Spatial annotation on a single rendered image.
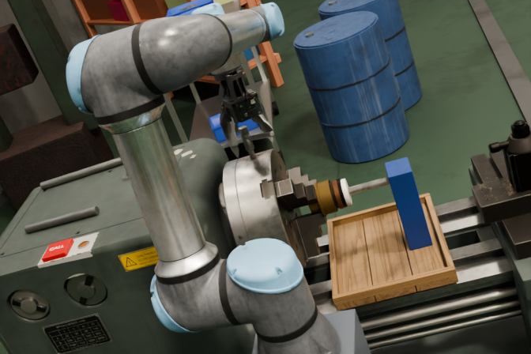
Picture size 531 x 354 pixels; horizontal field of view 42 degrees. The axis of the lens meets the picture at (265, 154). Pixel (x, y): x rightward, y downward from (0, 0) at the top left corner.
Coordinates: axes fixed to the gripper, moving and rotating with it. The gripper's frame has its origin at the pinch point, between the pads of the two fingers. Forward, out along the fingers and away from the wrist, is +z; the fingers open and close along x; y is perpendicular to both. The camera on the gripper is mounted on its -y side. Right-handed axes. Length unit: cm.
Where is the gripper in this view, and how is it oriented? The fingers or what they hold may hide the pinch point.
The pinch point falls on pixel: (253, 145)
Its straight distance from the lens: 167.0
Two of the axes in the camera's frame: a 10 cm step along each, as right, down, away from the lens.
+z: 3.2, 8.9, 3.2
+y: 3.4, 2.1, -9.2
